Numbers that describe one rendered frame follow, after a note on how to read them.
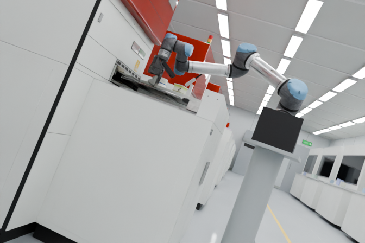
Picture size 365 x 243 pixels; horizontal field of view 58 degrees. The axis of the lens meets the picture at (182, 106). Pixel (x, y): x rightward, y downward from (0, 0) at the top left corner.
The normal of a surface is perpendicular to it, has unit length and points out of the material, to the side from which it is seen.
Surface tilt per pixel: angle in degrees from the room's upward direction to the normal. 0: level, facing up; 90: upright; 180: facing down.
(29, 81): 90
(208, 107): 90
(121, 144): 90
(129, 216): 90
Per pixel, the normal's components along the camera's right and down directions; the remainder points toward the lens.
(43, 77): -0.16, -0.15
